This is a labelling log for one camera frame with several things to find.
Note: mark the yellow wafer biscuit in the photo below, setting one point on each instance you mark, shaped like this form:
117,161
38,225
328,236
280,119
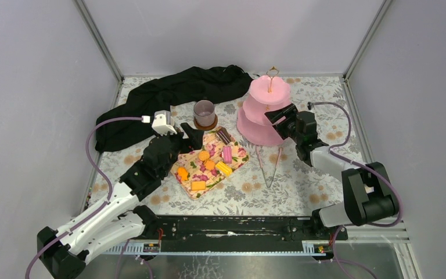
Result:
223,168

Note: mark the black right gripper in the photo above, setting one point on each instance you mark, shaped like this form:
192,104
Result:
289,112

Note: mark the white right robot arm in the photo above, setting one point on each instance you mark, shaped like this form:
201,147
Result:
368,195

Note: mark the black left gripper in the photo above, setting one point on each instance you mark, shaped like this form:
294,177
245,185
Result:
178,139

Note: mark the round orange cookie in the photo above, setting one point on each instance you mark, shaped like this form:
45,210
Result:
204,155

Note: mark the chocolate wafer biscuit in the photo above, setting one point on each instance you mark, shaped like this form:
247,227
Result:
223,135

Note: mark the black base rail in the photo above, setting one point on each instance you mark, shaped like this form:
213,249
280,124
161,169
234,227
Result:
227,234

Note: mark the small orange cookie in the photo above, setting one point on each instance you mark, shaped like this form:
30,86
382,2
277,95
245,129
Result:
209,165

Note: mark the orange fish-shaped cookie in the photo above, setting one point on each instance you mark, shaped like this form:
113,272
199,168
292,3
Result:
183,174

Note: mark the purple mug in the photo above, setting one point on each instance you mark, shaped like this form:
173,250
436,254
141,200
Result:
204,113

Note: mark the pink-handled metal tongs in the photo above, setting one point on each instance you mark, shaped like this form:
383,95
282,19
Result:
268,169

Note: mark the floral serving tray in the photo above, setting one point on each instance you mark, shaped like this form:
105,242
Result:
197,170

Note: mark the orange square cracker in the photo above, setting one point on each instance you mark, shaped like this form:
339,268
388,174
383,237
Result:
198,186

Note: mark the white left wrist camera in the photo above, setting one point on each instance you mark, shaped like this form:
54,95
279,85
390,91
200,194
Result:
161,122

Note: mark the pink three-tier cake stand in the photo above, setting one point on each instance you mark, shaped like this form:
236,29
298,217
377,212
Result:
266,93

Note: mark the floral tablecloth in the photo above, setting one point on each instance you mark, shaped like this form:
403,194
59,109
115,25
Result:
297,190

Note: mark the pink wafer biscuit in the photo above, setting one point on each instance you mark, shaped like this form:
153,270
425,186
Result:
227,154

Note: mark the black cloth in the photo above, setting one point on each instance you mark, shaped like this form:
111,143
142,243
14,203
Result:
217,85

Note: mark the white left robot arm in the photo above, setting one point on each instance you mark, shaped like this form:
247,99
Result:
118,216

